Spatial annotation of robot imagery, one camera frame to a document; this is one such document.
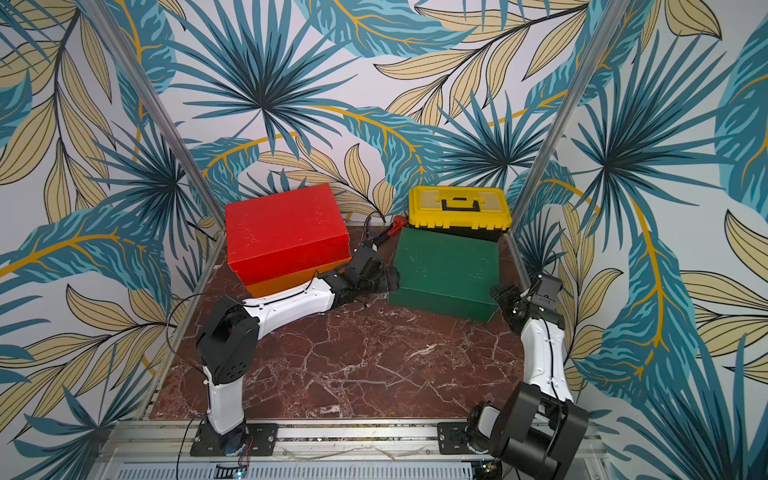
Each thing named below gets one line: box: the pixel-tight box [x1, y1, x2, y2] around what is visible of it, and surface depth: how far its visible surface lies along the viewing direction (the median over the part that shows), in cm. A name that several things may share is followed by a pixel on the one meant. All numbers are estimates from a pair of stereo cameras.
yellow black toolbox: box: [408, 186, 513, 242], surface depth 106 cm
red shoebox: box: [225, 183, 352, 286], surface depth 86 cm
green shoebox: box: [389, 227, 501, 323], surface depth 97 cm
